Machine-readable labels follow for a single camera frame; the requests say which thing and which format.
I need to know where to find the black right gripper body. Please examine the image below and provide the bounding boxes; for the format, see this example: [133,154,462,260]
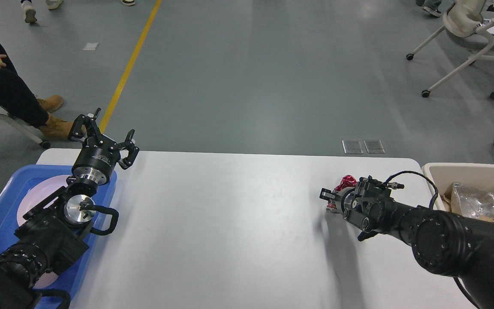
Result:
[336,187,356,215]

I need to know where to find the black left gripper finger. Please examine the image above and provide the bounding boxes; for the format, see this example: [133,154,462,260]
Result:
[67,108,107,149]
[112,129,140,170]

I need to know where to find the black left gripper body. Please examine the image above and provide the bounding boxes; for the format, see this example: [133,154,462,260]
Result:
[72,146,121,185]

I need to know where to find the red foil wrapper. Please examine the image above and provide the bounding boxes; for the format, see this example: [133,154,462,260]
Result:
[326,175,357,214]

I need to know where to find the pink plate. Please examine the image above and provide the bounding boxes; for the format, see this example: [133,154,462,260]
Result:
[16,175,68,226]

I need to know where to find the brown paper bag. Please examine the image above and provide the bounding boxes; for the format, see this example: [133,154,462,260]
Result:
[440,184,457,213]

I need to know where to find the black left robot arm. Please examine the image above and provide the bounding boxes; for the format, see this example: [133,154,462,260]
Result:
[0,108,140,309]

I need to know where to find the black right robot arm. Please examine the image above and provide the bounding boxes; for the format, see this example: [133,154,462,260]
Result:
[319,175,494,309]

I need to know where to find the white chair at left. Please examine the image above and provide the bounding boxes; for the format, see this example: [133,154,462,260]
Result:
[0,107,51,149]

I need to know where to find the paper scrap on floor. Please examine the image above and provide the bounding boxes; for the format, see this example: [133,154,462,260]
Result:
[82,42,99,51]

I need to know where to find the seated person in black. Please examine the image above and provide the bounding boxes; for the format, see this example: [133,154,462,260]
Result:
[0,44,74,139]

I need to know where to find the standing person white sneakers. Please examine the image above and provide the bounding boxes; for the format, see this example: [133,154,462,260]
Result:
[21,0,64,24]

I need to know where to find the beige plastic bin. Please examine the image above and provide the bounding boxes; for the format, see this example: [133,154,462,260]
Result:
[422,163,494,198]

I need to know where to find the white office chair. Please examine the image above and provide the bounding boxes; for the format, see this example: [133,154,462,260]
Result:
[406,0,494,100]

